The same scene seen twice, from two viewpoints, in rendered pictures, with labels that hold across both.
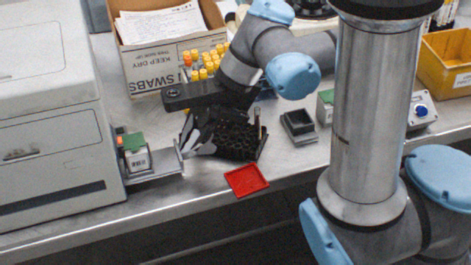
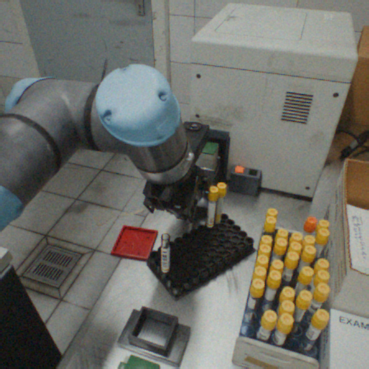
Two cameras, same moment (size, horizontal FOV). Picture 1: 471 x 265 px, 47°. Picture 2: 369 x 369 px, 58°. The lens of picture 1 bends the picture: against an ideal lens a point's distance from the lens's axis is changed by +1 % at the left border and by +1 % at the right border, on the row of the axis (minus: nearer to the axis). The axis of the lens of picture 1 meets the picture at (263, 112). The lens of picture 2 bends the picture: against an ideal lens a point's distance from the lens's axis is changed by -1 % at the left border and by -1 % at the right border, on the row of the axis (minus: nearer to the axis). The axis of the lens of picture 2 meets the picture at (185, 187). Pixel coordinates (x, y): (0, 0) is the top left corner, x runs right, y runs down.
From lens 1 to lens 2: 1.09 m
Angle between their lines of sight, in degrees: 85
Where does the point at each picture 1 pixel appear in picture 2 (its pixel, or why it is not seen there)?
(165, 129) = (256, 224)
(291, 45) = (52, 84)
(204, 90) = not seen: hidden behind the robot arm
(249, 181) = (132, 245)
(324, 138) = (115, 357)
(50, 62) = (231, 30)
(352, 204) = not seen: outside the picture
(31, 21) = (308, 34)
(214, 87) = not seen: hidden behind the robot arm
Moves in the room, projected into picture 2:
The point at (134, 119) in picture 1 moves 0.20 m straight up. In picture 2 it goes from (287, 210) to (310, 123)
